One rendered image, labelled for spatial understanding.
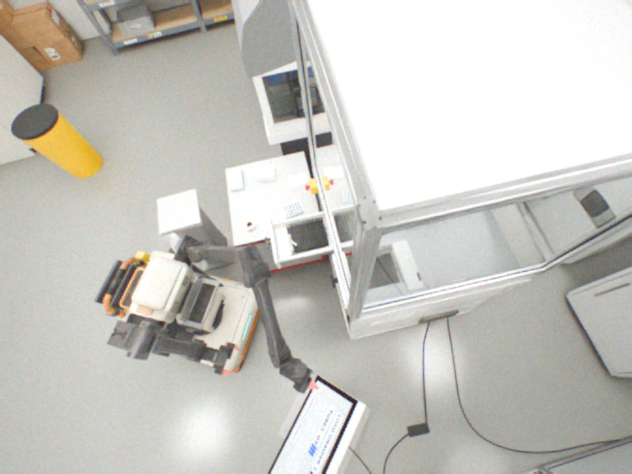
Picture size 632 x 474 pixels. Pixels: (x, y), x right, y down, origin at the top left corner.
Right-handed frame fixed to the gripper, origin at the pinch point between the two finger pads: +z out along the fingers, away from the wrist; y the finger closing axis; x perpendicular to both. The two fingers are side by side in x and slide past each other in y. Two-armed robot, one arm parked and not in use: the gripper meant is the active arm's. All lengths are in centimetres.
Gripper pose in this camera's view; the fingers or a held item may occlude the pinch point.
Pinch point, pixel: (316, 387)
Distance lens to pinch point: 154.8
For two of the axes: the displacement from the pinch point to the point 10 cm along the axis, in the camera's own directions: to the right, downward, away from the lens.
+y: 4.9, -8.0, 3.4
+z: 7.2, 5.9, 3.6
